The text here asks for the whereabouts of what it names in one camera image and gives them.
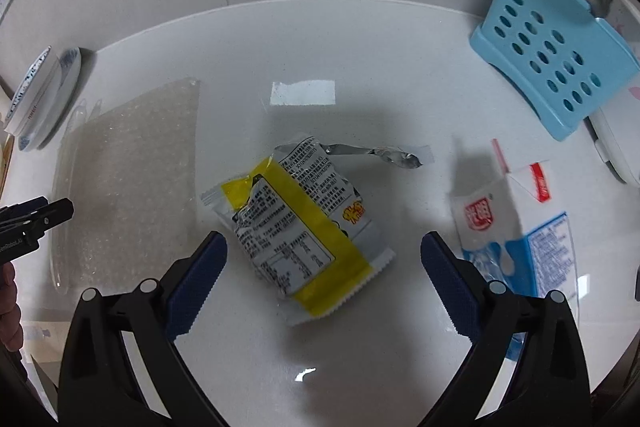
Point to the yellow silver snack packet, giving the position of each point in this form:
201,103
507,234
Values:
300,232

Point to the white blue patterned plate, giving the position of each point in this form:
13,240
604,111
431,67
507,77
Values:
62,92

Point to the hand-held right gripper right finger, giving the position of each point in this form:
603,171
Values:
450,287

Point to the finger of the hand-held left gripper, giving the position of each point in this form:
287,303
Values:
50,213

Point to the light blue utensil basket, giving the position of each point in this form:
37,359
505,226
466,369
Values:
555,57

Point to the white blue patterned bowl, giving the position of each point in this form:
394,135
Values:
27,97

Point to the silver torn wrapper strip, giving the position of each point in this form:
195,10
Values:
380,154

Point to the wooden cutting board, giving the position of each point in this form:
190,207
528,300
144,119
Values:
5,167

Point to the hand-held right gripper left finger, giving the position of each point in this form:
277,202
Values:
195,287

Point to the blue white milk carton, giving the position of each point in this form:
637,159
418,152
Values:
520,252

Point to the person's left hand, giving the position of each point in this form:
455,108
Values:
9,307

